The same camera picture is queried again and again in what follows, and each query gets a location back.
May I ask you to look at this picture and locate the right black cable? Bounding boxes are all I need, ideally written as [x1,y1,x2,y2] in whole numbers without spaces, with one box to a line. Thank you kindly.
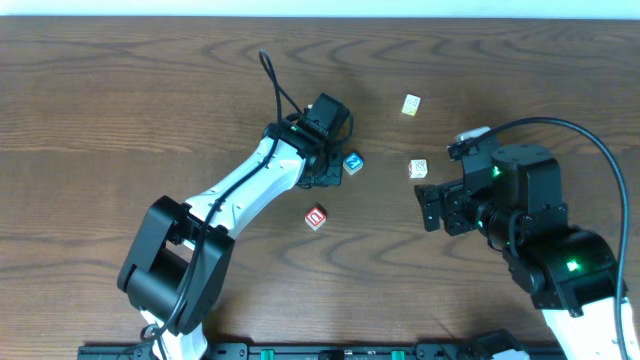
[479,116,631,360]

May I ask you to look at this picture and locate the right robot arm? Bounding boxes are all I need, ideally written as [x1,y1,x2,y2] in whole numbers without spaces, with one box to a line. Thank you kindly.
[415,140,639,359]

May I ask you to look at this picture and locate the left black cable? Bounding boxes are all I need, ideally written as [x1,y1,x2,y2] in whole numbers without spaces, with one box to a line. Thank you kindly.
[139,48,356,360]

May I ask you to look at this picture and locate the white block right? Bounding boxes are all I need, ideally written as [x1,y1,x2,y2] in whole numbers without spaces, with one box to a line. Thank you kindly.
[408,159,428,179]

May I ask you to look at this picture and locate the black cable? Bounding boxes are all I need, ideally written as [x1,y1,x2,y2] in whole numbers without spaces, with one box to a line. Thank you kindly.
[139,48,356,360]
[479,116,631,360]

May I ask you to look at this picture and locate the yellow-green block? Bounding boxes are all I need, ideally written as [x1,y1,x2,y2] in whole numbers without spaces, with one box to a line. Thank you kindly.
[401,94,421,116]

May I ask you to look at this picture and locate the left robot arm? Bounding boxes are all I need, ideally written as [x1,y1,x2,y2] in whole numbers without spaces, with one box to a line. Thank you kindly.
[117,120,344,359]

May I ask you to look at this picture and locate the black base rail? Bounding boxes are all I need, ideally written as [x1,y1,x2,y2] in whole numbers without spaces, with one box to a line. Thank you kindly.
[76,343,566,360]

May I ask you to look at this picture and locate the red letter U block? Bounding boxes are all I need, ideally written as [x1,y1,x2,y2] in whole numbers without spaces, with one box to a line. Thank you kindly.
[304,207,327,231]

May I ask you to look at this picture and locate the blue number 2 block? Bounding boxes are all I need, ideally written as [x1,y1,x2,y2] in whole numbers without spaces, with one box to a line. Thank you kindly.
[343,152,364,175]

